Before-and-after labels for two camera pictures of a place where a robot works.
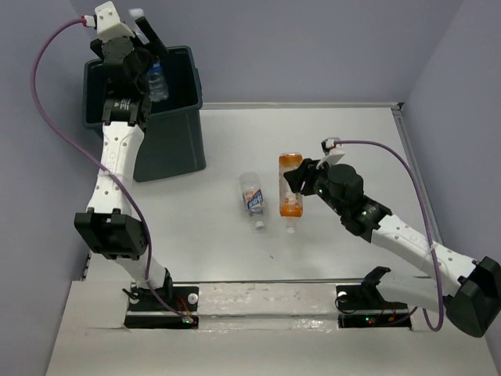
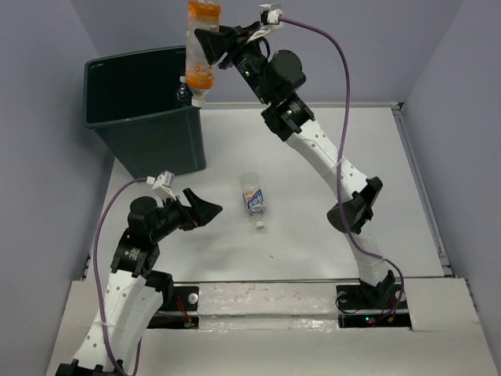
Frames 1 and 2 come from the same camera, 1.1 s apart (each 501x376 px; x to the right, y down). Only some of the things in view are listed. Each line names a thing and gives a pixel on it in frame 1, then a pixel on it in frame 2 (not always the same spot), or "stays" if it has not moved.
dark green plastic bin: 171,145 stays
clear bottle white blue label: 254,197 stays
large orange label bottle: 290,202 to 200,72
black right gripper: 306,171 to 215,43
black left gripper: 158,48 to 201,211
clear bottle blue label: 158,85 to 184,95
